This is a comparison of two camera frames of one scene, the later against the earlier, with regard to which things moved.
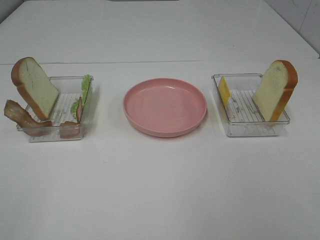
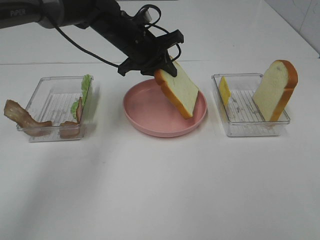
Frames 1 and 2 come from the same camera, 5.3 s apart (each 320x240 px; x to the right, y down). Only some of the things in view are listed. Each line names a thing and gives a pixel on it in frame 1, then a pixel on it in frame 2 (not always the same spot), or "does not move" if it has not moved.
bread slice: (34, 86) to (180, 89)
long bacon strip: (23, 120) does not move
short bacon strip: (71, 129) does not move
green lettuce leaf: (85, 83) does not move
